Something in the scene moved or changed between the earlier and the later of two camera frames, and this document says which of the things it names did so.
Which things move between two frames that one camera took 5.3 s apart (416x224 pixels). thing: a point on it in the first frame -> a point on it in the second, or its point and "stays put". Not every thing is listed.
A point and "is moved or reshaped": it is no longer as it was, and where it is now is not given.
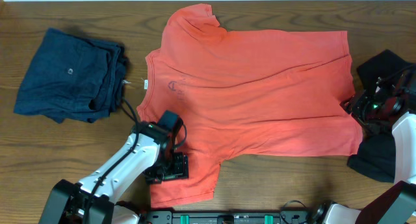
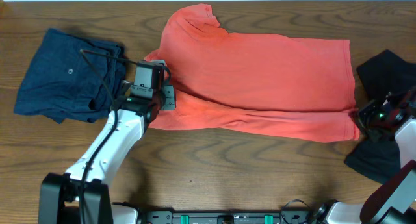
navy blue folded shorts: (73, 76) stays put
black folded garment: (376, 157) stays put
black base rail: (283, 217) stays put
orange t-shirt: (246, 93) is moved or reshaped
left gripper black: (181, 170) -> (169, 92)
